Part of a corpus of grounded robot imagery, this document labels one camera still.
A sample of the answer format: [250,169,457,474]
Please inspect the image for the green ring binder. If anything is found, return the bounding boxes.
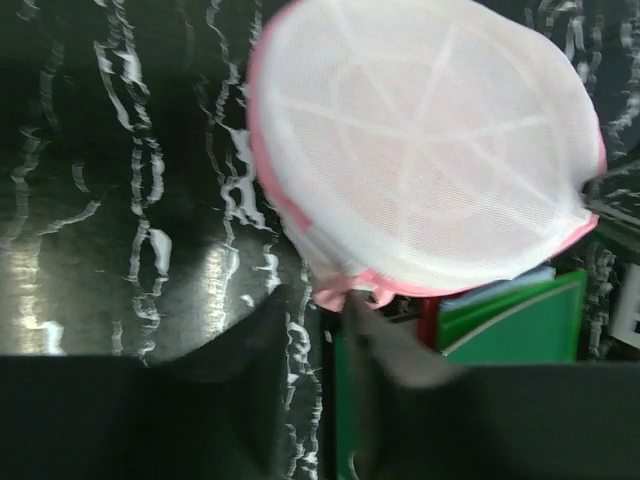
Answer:
[336,271,586,479]

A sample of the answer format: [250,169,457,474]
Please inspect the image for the white mesh laundry bag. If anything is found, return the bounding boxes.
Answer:
[247,1,606,311]

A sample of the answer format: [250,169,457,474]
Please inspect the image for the white laundry basket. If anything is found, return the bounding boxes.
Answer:
[609,264,640,349]

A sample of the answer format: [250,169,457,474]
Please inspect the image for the black marble pattern mat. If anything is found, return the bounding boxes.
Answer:
[1,1,639,479]

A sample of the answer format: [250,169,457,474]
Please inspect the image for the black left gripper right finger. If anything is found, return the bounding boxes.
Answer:
[342,294,639,479]

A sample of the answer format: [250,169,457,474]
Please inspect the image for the blue paper sheets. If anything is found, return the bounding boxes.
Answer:
[440,265,556,313]

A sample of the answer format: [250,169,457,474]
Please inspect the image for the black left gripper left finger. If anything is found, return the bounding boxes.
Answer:
[1,286,289,479]

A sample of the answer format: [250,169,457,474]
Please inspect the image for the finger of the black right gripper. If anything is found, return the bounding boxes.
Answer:
[583,167,639,250]

